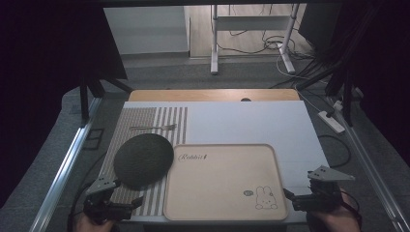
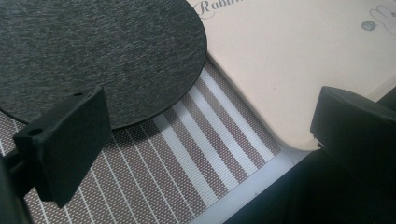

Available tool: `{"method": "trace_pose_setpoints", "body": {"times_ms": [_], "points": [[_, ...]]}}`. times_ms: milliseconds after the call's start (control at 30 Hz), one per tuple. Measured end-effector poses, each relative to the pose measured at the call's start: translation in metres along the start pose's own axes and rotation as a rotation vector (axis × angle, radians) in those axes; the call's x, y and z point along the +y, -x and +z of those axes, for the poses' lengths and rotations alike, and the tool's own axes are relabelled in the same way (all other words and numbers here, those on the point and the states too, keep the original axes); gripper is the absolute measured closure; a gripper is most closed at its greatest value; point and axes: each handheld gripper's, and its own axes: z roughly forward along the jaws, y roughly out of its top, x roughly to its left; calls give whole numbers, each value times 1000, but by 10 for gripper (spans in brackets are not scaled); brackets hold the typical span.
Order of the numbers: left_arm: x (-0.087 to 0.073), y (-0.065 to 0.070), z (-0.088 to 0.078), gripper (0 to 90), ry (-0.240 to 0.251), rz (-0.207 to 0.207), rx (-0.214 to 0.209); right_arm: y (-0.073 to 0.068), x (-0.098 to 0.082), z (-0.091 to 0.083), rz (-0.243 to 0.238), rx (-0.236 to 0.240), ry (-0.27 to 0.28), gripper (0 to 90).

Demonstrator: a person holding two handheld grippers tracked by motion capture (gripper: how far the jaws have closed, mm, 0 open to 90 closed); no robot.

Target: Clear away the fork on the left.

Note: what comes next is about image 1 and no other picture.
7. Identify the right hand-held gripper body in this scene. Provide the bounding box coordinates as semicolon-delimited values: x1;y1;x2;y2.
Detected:
291;165;356;215

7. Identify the white metal stand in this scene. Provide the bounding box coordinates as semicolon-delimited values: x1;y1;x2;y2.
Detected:
210;3;301;75

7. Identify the aluminium rail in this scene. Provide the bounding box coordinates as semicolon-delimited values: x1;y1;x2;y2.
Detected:
28;97;103;232
324;96;410;232

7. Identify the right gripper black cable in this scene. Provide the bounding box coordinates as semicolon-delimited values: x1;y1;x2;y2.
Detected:
339;188;363;223

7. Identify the tangle of black cables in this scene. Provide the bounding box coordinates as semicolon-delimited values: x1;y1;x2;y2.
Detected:
218;29;315;61

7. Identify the beige tray with rabbit print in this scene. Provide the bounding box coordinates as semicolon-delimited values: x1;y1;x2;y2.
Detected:
162;143;289;222

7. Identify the metal fork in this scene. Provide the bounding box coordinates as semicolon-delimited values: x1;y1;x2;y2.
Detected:
129;123;178;131

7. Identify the white cabinet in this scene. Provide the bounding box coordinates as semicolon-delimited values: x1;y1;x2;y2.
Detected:
102;5;191;56

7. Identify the white power strip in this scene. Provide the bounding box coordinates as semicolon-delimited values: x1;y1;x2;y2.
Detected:
317;109;346;134

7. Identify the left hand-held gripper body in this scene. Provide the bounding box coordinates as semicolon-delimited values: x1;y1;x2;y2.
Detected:
82;176;133;224

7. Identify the person's right hand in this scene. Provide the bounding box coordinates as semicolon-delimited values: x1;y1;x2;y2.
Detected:
307;202;362;232

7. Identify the wooden table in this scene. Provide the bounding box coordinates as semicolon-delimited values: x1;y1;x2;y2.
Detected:
128;88;301;102

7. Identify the black cable loop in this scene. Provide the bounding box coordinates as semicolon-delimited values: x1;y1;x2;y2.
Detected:
316;133;352;169

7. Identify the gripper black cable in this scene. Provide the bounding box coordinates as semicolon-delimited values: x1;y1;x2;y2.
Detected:
339;188;363;223
67;150;108;232

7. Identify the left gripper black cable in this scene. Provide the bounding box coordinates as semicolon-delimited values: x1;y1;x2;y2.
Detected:
67;150;108;232

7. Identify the dark round plate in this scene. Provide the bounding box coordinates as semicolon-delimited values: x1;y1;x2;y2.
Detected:
112;132;175;191

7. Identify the person's left hand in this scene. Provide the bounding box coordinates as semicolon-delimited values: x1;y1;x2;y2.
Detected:
74;214;114;232

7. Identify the striped beige placemat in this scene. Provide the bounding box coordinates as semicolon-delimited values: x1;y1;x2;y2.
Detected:
99;106;190;218

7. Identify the white board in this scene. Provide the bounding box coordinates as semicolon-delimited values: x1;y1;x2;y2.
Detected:
121;100;331;224

